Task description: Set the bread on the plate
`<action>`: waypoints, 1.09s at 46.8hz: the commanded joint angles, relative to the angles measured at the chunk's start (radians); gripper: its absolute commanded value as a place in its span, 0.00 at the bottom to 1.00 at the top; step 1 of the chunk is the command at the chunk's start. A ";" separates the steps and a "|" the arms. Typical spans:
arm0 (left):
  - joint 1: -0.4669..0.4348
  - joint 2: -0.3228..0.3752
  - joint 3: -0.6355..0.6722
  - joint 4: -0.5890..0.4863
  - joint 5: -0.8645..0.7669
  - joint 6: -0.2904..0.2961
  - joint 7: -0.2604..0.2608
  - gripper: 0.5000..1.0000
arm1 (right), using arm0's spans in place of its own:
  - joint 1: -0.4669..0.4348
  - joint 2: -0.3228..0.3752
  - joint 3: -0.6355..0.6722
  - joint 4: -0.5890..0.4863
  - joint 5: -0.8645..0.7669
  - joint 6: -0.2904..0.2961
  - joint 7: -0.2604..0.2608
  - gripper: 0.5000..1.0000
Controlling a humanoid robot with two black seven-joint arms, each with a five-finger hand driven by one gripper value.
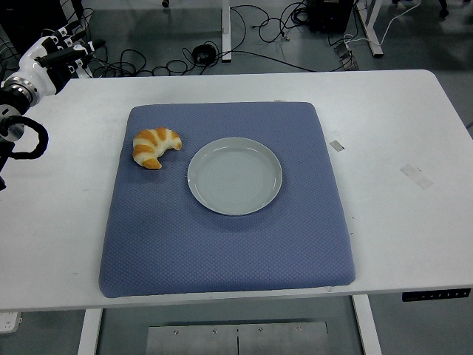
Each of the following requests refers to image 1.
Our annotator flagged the white power strip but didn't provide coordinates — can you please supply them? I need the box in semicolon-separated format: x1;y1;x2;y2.
0;311;22;334

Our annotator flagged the coiled black cable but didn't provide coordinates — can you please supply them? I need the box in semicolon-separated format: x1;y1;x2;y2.
191;44;219;67

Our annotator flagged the round grey plate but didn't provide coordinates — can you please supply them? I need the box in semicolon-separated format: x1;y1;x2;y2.
186;137;284;217

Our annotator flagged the black equipment box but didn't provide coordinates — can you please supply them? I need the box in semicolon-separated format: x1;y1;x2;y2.
306;0;354;33

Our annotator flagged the white floor cable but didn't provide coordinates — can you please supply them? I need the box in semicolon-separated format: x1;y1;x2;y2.
343;0;422;46

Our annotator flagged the white table leg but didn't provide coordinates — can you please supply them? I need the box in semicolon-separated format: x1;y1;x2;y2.
77;308;103;355
351;294;383;355

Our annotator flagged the blue quilted mat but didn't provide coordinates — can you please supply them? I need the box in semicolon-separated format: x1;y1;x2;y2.
98;101;358;300

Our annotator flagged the large clear tape piece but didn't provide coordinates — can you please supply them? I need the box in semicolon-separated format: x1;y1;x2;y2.
399;163;435;191

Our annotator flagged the looped black floor cable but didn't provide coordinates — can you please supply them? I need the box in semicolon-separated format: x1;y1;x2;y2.
228;3;311;46

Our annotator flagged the grey metal plate with screws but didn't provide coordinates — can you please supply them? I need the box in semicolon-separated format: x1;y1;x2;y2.
146;321;330;355

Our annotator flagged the orange white croissant bread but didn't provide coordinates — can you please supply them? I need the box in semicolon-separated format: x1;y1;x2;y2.
132;126;183;171

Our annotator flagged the black table control panel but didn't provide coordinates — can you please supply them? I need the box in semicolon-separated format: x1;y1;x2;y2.
401;288;472;302

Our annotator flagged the long black floor cable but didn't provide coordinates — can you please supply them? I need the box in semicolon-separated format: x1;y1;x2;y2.
88;36;355;78

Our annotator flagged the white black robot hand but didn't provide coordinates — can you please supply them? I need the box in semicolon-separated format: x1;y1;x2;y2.
14;20;107;96

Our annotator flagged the black cabinet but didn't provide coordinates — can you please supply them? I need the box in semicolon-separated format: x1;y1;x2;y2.
0;0;84;53

